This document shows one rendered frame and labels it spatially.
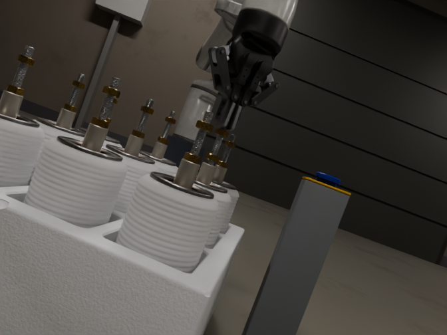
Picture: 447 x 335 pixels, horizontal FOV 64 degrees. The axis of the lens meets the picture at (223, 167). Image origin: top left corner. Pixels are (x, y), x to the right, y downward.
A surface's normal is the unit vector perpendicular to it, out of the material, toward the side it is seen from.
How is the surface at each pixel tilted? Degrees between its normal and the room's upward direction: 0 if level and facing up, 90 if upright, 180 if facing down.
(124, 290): 90
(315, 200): 90
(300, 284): 90
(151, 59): 90
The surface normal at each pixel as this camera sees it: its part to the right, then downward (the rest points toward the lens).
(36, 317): -0.14, -0.02
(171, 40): 0.07, 0.06
